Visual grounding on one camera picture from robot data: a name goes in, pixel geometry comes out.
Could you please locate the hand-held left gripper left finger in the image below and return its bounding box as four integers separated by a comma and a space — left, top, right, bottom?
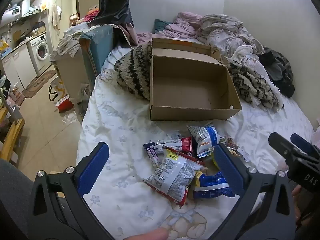
27, 142, 118, 240

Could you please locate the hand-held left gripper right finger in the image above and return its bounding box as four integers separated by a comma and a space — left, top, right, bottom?
207, 144, 298, 240

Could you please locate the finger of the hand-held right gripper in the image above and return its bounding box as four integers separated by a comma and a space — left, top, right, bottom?
269, 132, 300, 160
290, 133, 320, 159

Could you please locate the brown white small packet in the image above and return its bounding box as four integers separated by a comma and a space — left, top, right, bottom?
225, 136, 250, 163

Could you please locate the dark blue yellow snack bag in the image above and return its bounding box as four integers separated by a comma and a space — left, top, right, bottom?
192, 170, 235, 199

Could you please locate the blue and white snack bag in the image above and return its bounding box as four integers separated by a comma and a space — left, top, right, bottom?
187, 124, 225, 158

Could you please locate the red small snack packet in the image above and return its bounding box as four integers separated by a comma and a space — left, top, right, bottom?
180, 136, 194, 155

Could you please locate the silver red-edged snack bag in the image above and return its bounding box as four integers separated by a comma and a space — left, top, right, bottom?
143, 147, 205, 207

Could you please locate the purple white small packet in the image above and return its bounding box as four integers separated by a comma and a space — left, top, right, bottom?
143, 141, 163, 165

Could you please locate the white small snack packet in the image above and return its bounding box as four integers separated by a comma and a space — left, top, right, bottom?
155, 134, 183, 150

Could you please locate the cardboard box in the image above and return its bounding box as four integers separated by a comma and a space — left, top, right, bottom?
149, 37, 242, 122

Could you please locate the person's right hand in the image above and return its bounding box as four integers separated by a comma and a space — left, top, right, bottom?
291, 186, 303, 222

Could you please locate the person's left hand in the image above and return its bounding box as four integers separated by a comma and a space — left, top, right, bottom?
124, 227, 170, 240

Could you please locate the white floral bear bed sheet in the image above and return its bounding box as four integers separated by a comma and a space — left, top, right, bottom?
76, 45, 315, 240

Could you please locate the red box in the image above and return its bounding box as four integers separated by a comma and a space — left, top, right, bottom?
57, 96, 74, 112

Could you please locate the dark clothes pile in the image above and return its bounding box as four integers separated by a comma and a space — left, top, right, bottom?
259, 47, 295, 98

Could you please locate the person's grey clothed leg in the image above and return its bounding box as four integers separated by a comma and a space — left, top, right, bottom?
0, 159, 40, 240

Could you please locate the yellow wooden rack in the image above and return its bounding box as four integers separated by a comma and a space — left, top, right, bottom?
0, 107, 25, 163

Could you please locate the white yellow shopping bag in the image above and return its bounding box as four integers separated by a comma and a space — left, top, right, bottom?
49, 77, 68, 102

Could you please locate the beige cabinet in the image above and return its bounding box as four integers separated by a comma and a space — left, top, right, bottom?
50, 52, 97, 123

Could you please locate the brown floor mat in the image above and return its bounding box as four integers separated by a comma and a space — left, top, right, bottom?
22, 70, 57, 99

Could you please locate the cream black fuzzy blanket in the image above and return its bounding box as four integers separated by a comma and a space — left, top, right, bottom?
114, 41, 285, 113

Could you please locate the pile of crumpled clothes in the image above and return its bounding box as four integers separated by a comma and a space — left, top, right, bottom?
196, 14, 265, 63

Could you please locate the white kitchen cabinet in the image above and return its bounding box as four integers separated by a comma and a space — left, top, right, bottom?
1, 45, 38, 89

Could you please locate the patterned beige cloth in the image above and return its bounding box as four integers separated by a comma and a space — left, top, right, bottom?
57, 26, 87, 57

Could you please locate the white washing machine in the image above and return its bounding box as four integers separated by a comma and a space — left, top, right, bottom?
26, 34, 53, 78

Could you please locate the pink crumpled cloth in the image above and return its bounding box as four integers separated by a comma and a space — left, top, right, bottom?
136, 12, 203, 45

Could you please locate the red pink clothes pile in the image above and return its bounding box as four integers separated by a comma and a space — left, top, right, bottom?
84, 10, 100, 23

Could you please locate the hanging white towel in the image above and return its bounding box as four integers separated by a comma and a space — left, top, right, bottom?
51, 4, 63, 29

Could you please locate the teal pillow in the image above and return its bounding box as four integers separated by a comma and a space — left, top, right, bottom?
154, 19, 173, 34

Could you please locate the black plastic bag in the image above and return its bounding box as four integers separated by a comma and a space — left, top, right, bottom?
89, 0, 134, 27

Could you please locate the white water heater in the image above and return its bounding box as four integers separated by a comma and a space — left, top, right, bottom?
2, 0, 30, 22

